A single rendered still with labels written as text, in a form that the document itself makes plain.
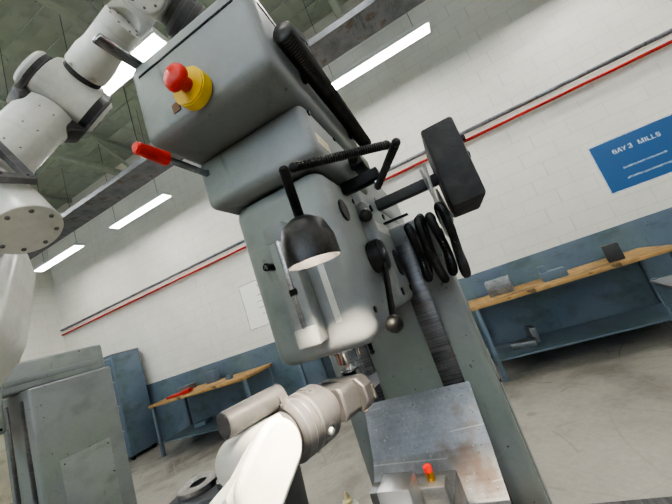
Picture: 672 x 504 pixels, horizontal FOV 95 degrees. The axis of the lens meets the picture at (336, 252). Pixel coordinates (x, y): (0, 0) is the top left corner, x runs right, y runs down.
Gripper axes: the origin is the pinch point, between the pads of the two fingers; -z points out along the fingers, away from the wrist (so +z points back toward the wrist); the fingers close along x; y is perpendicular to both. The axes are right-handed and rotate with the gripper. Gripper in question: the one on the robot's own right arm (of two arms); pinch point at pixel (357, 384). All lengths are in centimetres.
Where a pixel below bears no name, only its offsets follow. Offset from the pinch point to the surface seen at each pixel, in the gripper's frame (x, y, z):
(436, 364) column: 2.1, 8.9, -37.8
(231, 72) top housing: -13, -52, 20
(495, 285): 56, 18, -368
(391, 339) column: 11.8, -1.1, -35.1
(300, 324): -3.3, -14.1, 12.5
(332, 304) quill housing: -6.8, -15.5, 7.6
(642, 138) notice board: -138, -92, -483
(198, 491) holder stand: 38.4, 12.4, 16.2
